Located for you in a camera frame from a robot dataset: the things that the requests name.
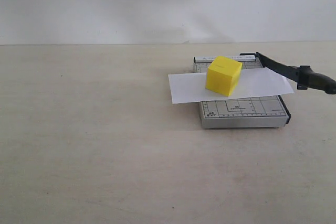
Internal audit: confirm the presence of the yellow cube block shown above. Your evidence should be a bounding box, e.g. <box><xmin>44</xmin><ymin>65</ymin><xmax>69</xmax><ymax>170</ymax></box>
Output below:
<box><xmin>205</xmin><ymin>56</ymin><xmax>243</xmax><ymax>97</ymax></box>

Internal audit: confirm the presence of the white paper sheet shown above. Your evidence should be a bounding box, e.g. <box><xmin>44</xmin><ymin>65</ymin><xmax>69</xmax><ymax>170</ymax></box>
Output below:
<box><xmin>169</xmin><ymin>68</ymin><xmax>294</xmax><ymax>104</ymax></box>

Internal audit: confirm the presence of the black cutter blade arm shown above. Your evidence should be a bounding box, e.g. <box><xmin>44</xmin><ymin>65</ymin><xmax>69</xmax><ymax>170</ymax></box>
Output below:
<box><xmin>239</xmin><ymin>52</ymin><xmax>335</xmax><ymax>94</ymax></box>

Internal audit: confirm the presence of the grey paper cutter base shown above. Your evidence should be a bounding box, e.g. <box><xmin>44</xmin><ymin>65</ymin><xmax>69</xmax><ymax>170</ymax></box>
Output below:
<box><xmin>193</xmin><ymin>55</ymin><xmax>292</xmax><ymax>130</ymax></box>

